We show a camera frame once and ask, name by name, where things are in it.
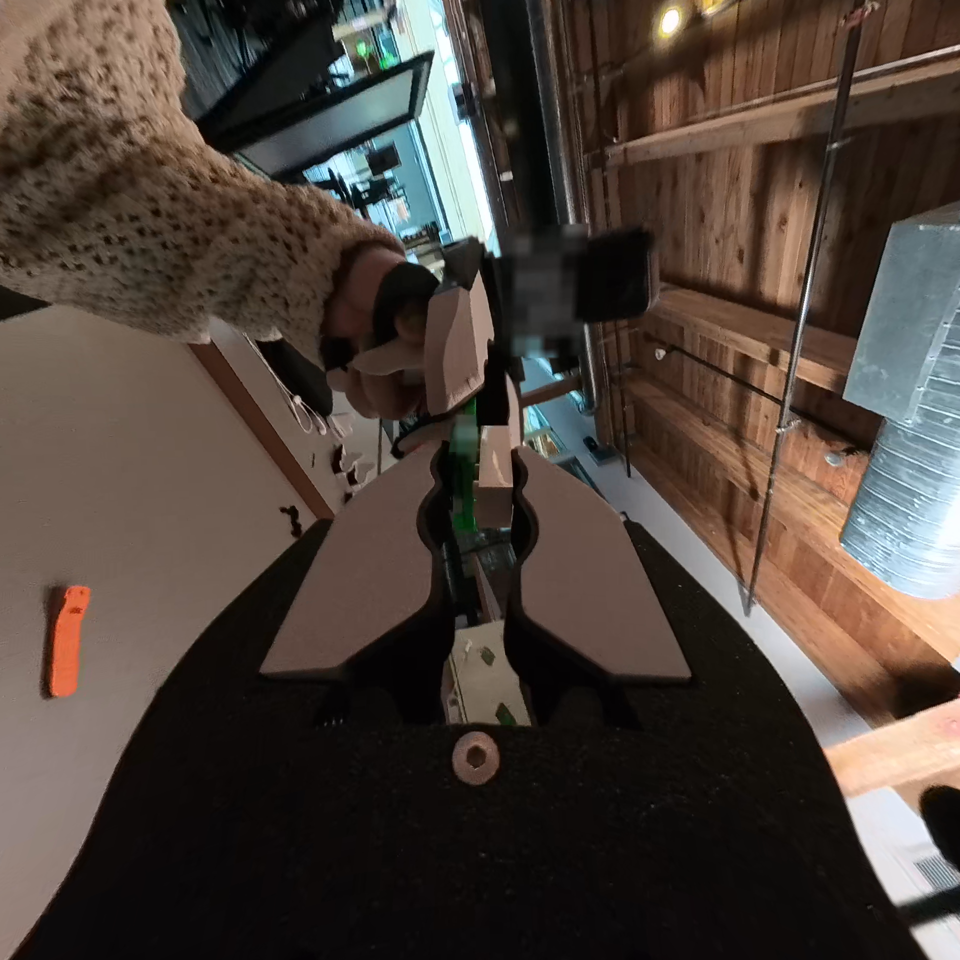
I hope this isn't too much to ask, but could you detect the white thin cable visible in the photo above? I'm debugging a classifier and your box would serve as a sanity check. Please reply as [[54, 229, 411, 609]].
[[243, 333, 354, 440]]

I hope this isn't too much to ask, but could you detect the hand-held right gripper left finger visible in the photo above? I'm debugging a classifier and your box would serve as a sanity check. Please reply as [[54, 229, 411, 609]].
[[260, 442, 457, 725]]

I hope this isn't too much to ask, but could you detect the person's left forearm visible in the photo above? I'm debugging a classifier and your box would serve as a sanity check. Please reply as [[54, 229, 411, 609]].
[[0, 0, 410, 370]]

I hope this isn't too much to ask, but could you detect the wooden column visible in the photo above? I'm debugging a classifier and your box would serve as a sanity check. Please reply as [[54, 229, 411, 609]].
[[521, 373, 588, 410]]

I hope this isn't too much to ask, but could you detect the neighbouring wood-edged table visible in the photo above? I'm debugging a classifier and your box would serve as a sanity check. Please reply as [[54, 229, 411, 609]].
[[187, 315, 395, 520]]

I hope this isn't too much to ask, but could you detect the orange lego brick separator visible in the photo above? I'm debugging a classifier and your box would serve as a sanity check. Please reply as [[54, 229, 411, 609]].
[[47, 585, 93, 700]]

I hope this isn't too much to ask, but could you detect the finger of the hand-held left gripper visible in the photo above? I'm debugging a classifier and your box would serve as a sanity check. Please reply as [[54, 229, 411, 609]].
[[422, 287, 496, 419], [477, 336, 524, 449]]

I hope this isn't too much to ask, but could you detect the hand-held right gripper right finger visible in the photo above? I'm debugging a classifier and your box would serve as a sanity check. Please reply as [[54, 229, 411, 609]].
[[504, 446, 693, 725]]

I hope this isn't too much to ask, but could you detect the large silver duct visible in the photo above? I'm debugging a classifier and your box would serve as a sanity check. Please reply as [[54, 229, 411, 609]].
[[838, 201, 960, 601]]

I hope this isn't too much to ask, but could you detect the silver ventilation duct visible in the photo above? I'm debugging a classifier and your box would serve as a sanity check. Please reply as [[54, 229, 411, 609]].
[[525, 0, 605, 417]]

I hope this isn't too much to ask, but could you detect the white lego brick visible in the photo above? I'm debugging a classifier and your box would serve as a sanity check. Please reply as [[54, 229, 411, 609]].
[[474, 423, 520, 530]]

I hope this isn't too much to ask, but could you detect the black framed board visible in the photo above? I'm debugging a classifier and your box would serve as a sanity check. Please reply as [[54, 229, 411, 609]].
[[198, 51, 438, 183]]

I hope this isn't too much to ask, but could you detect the person's left hand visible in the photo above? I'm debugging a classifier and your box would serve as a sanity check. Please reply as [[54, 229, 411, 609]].
[[321, 246, 432, 423]]

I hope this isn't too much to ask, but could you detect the green mosaic lego panel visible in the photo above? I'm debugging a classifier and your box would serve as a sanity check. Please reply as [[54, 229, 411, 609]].
[[448, 397, 481, 531]]

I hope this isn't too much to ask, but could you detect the lego instruction booklet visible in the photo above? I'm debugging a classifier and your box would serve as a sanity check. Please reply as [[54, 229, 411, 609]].
[[444, 621, 535, 726]]

